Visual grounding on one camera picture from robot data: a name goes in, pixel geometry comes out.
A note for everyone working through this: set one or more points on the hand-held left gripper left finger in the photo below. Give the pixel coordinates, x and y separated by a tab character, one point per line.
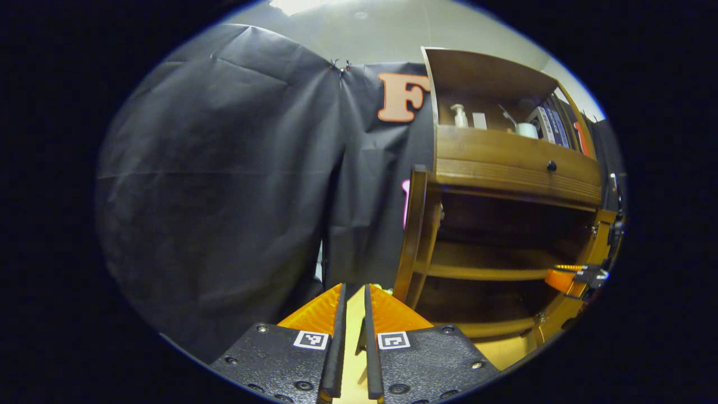
336	342

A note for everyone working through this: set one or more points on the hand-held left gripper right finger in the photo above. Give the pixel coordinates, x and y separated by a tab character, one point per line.
372	348

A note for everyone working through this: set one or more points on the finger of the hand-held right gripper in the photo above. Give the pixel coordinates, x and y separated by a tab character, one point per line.
561	280
594	273

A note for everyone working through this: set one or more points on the wooden cabinet door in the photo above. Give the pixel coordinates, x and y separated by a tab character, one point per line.
418	235
566	314

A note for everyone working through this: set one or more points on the wooden double-door shoe cabinet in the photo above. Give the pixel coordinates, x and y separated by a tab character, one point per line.
505	163

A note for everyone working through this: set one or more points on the metal door hinge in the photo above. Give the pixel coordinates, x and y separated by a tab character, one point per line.
593	230
542	317

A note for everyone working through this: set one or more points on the wooden inner cabinet shelf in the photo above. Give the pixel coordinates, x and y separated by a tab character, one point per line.
482	268

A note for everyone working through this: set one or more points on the wooden cabinet drawer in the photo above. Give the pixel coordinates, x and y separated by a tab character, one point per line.
505	163

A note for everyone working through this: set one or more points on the blue book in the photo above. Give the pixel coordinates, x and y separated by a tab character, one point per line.
554	126
562	132

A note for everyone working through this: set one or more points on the white cup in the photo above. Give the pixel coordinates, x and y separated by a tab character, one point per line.
526	131

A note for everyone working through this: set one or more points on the small white box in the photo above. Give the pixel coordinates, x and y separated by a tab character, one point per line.
479	121

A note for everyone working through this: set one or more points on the white pump bottle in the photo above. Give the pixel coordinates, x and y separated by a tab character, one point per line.
460	118

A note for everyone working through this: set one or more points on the black backdrop cloth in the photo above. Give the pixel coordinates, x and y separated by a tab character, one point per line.
224	168

